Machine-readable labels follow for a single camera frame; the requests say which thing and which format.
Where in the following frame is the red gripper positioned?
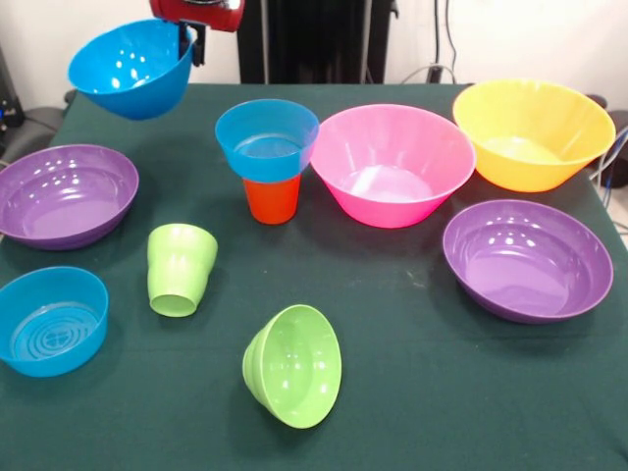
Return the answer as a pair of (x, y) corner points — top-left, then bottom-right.
(149, 0), (246, 68)

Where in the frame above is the deep smooth blue bowl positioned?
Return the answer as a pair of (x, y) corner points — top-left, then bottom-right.
(67, 19), (194, 122)

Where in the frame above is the blue bowl with ringed bottom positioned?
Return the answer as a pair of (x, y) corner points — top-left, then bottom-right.
(0, 266), (110, 379)
(214, 98), (321, 183)

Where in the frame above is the orange cup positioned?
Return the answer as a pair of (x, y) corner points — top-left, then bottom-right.
(242, 172), (303, 226)

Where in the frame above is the pink bowl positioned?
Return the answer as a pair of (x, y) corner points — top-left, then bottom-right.
(308, 104), (477, 230)

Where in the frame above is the green cup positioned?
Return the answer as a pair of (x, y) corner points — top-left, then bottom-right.
(146, 223), (220, 319)

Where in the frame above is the small green bowl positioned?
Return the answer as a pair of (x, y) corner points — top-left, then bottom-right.
(241, 304), (343, 431)

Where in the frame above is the black rounded seat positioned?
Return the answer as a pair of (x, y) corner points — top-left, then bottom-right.
(9, 104), (66, 163)

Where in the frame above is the black equipment rack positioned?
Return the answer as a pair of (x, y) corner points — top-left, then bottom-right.
(0, 46), (25, 148)

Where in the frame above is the purple bowl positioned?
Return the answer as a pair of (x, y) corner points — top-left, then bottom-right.
(0, 143), (140, 251)
(442, 198), (614, 325)

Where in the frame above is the yellow-orange bowl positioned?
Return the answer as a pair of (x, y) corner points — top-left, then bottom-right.
(451, 78), (617, 193)

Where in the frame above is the dark green tablecloth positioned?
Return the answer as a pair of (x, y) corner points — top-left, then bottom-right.
(0, 81), (628, 471)

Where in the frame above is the black plug with grey cable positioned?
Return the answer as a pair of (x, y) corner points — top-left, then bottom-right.
(401, 62), (455, 84)

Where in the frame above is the light blue cable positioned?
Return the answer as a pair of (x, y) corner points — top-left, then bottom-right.
(586, 125), (628, 190)

